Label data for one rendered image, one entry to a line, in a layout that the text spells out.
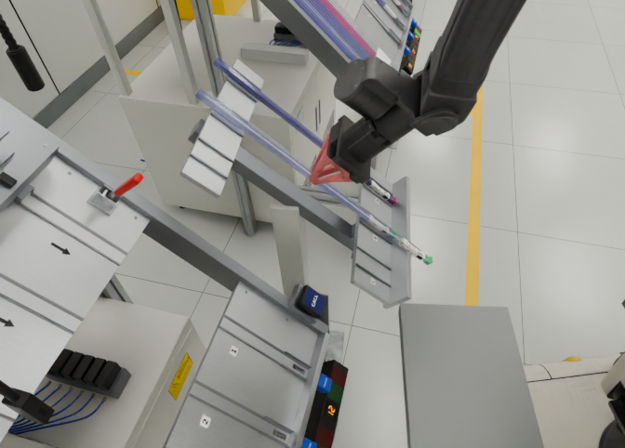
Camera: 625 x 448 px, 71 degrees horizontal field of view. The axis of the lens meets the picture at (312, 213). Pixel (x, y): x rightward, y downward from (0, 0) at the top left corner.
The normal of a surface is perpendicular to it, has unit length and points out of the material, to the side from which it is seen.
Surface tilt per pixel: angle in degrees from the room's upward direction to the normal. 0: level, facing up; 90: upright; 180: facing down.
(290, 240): 90
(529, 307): 0
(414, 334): 0
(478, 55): 105
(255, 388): 44
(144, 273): 0
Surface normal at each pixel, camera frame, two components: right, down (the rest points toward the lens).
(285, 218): -0.14, 0.74
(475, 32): -0.19, 0.91
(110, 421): -0.04, -0.67
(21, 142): 0.65, -0.36
